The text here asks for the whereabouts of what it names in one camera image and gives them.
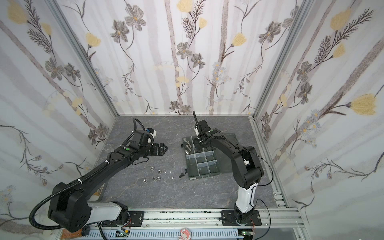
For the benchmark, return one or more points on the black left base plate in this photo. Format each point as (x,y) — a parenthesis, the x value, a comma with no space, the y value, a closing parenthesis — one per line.
(131,218)

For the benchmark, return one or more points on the orange black tool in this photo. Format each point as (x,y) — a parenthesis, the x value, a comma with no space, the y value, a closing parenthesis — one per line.
(66,235)

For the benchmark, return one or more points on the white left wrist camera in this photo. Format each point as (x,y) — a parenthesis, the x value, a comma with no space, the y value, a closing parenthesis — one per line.
(152,132)

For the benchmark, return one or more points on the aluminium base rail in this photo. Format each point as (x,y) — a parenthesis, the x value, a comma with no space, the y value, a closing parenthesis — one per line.
(204,224)

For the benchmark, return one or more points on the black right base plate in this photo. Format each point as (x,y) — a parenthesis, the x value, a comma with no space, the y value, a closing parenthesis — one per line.
(231,218)

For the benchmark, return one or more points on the clear plastic cup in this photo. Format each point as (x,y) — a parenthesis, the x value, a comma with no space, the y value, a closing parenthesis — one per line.
(108,148)

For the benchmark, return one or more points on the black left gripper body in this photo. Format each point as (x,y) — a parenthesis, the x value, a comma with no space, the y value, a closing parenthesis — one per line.
(152,150)

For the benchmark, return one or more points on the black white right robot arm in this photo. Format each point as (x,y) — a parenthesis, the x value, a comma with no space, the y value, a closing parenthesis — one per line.
(246,168)

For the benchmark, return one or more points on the green plastic organizer box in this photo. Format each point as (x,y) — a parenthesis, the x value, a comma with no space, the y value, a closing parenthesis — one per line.
(204,163)

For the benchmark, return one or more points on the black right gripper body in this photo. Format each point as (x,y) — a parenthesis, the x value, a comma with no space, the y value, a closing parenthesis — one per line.
(198,136)

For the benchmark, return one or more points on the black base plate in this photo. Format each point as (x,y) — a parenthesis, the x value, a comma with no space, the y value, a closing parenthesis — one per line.
(131,218)
(231,218)

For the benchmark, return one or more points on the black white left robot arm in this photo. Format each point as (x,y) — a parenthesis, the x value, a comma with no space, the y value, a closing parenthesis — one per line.
(69,207)

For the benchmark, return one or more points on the pink figurine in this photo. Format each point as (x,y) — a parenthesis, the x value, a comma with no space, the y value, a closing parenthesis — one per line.
(185,234)

